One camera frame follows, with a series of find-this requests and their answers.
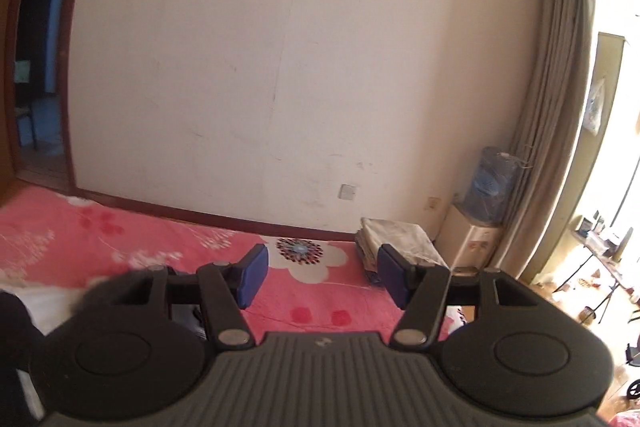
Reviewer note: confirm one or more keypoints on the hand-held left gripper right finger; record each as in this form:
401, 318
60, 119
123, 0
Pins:
392, 274

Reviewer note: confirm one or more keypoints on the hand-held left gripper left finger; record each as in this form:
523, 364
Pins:
255, 274

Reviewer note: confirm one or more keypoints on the folded tan clothes stack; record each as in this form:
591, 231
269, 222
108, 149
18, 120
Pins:
400, 237

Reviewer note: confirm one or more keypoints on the white water dispenser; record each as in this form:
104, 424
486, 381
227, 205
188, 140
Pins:
472, 242

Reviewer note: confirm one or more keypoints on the pink floral blanket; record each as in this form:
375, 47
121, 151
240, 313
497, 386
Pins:
150, 237

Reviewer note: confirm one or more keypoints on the white cloth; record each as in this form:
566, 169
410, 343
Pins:
45, 297

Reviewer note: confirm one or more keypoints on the cluttered side table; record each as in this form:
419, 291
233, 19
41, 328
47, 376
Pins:
605, 247

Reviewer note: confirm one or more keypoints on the black garment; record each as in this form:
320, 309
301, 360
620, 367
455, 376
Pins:
20, 347

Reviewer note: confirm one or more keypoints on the beige curtain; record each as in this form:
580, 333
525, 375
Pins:
555, 82

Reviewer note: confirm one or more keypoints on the hanging plastic bag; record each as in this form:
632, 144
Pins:
595, 107

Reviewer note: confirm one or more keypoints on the wooden door frame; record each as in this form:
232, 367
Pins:
10, 57

